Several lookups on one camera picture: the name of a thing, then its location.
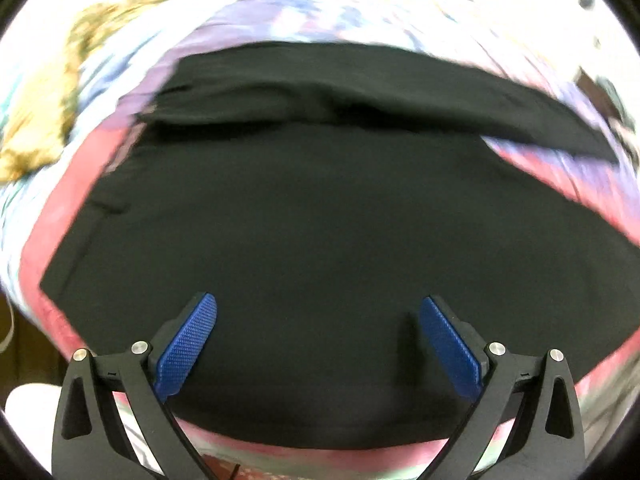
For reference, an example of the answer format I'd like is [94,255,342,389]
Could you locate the black pants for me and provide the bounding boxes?
[39,40,621,451]

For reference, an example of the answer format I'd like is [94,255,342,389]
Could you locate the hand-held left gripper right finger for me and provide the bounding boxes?
[419,295,586,480]

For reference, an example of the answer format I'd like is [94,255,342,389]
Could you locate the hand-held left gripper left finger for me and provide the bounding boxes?
[51,292,218,480]

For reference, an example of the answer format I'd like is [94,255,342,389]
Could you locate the person's white clothing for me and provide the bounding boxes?
[4,384,67,477]

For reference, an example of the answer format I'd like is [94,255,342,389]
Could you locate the yellow patterned cloth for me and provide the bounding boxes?
[0,0,256,183]

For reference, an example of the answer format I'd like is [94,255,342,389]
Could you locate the floral pink blue bedspread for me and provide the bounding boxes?
[0,0,640,480]

